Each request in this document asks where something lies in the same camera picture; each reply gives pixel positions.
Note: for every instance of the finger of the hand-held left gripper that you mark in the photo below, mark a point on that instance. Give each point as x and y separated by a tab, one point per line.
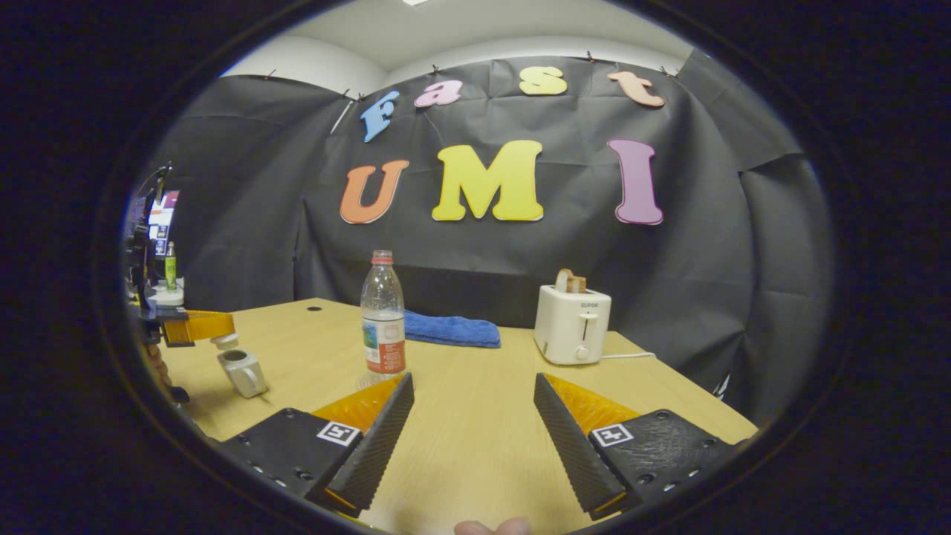
174	327

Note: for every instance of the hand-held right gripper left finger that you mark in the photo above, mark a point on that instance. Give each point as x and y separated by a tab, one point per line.
371	446

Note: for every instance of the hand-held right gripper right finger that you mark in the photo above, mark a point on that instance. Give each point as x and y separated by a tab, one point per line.
576	453

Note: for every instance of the white teacup lid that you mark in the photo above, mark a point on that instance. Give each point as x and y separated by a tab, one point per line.
225	341

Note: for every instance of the white ceramic teacup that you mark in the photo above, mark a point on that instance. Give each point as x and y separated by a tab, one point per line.
244	375

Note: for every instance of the clear plastic water bottle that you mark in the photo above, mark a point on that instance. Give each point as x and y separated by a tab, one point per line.
383	319

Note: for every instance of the green drink bottle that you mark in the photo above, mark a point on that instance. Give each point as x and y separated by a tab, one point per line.
171	271

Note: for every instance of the white side table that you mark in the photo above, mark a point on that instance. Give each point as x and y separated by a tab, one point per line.
169	297

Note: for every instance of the computer monitor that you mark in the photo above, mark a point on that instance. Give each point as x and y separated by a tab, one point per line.
163	223

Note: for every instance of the white toaster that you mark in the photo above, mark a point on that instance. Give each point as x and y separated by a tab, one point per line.
572	327

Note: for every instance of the blue towel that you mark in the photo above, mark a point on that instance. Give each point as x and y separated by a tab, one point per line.
453	331

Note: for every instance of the bread slice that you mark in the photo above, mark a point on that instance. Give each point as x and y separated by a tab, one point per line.
580	284
565	281

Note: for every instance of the black backdrop cloth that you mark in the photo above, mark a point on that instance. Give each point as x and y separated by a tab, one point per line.
520	253

